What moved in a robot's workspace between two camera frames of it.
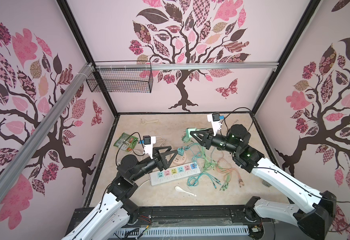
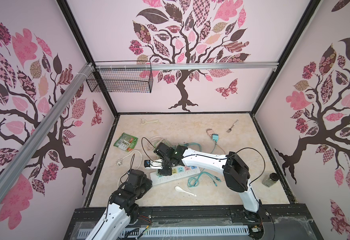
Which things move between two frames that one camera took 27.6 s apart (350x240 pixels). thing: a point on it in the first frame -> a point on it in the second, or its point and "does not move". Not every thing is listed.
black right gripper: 209,140 -> 167,173
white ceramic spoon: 179,188 does not move
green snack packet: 128,144 does not move
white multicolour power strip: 172,174 does not move
